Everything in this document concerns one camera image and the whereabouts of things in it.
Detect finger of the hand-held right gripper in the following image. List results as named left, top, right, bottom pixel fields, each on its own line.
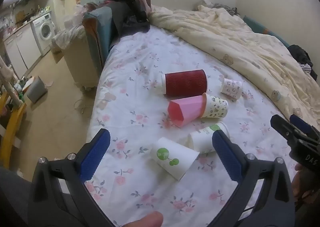
left=271, top=114, right=296, bottom=140
left=289, top=114, right=320, bottom=135

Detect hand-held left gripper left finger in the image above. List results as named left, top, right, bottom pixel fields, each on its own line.
left=27, top=128, right=120, bottom=227

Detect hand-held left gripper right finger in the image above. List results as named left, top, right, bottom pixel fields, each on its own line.
left=207, top=130, right=296, bottom=227

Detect white paper cup green print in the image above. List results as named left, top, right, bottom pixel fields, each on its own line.
left=149, top=137, right=200, bottom=181
left=187, top=122, right=230, bottom=154

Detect spotted yellow paper cup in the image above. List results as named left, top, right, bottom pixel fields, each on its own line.
left=200, top=92, right=229, bottom=119

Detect small pink patterned cup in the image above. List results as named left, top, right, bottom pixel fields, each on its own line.
left=221, top=78, right=243, bottom=99

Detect pink plastic cup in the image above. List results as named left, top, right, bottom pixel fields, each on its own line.
left=167, top=95, right=207, bottom=127

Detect dark red ribbed cup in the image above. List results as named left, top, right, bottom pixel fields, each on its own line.
left=161, top=69, right=207, bottom=98

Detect person's right hand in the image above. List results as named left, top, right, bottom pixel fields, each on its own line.
left=292, top=163, right=307, bottom=204

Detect person's left hand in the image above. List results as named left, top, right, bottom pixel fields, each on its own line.
left=119, top=211, right=164, bottom=227

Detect black clothing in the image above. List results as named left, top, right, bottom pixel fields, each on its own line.
left=289, top=45, right=318, bottom=80

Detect yellow wooden chair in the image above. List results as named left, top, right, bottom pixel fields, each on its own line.
left=0, top=92, right=27, bottom=167

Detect grey box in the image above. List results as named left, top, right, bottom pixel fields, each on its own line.
left=26, top=76, right=48, bottom=103

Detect cream bedside cabinet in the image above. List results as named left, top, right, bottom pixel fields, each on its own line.
left=52, top=25, right=100, bottom=90

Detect cream bear print duvet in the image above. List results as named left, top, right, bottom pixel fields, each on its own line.
left=150, top=4, right=320, bottom=129

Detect teal pillow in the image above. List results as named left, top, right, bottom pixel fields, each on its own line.
left=244, top=15, right=290, bottom=47

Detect floral bed sheet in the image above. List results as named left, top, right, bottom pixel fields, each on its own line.
left=86, top=25, right=300, bottom=227

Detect blue-grey headboard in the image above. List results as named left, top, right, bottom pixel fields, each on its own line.
left=82, top=7, right=118, bottom=67

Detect grey crumpled cloth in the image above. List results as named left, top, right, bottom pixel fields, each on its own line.
left=214, top=3, right=240, bottom=16

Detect white kitchen cabinets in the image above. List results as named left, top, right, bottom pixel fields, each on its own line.
left=4, top=25, right=42, bottom=77

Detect white washing machine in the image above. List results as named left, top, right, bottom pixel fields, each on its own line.
left=30, top=13, right=57, bottom=56

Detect pile of dark clothes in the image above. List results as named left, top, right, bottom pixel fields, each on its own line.
left=100, top=0, right=153, bottom=33

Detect thin floor cable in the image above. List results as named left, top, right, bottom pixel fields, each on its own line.
left=75, top=98, right=90, bottom=115

